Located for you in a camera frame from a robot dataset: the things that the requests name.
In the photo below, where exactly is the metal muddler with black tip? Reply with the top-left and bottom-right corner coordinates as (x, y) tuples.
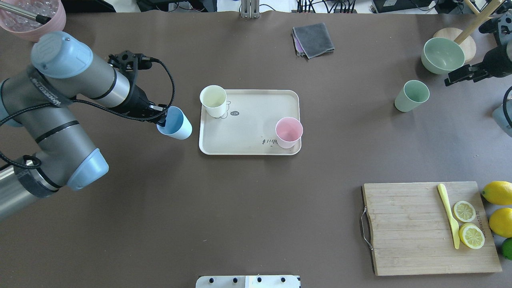
(0, 1), (52, 24)

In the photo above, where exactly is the beige rabbit tray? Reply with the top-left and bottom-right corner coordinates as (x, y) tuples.
(198, 89), (302, 156)

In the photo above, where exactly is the wooden mug tree stand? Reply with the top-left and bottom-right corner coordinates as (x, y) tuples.
(433, 0), (504, 64)

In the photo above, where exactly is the yellow plastic knife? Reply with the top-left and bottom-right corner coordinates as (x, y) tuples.
(437, 183), (460, 250)

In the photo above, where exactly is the grey folded cloth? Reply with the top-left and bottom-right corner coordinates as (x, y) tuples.
(292, 22), (335, 60)

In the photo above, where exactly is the aluminium frame post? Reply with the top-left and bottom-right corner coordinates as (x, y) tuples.
(240, 0), (260, 19)

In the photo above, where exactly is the green cup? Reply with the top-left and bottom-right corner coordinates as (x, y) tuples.
(394, 80), (430, 112)

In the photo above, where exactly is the cream white cup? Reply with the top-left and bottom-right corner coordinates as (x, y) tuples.
(200, 85), (227, 118)

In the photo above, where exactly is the pink bowl with ice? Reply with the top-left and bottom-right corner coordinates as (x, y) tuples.
(0, 0), (66, 42)

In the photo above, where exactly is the blue cup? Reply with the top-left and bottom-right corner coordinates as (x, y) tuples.
(156, 106), (192, 140)

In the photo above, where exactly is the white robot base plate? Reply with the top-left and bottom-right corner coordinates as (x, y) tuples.
(195, 275), (301, 288)

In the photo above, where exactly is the lemon half slice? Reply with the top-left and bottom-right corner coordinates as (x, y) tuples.
(453, 200), (476, 223)
(459, 223), (485, 249)

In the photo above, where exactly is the whole lemon outer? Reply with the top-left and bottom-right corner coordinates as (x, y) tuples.
(481, 181), (512, 205)

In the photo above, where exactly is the whole lemon near lime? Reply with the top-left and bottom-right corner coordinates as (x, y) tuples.
(489, 208), (512, 238)

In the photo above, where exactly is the green bowl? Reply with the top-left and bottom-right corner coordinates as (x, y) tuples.
(421, 38), (466, 74)

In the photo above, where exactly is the pink cup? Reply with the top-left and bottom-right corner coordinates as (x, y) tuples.
(275, 117), (304, 149)

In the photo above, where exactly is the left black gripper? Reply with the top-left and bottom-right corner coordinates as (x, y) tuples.
(108, 50), (168, 127)

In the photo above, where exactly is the wooden cutting board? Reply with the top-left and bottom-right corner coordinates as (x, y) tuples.
(362, 182), (502, 276)

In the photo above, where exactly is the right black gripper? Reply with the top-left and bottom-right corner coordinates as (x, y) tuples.
(444, 13), (512, 87)

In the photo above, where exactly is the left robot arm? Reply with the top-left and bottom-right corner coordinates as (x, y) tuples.
(1, 31), (170, 220)

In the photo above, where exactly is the lime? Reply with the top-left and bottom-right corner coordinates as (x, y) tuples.
(501, 238), (512, 261)

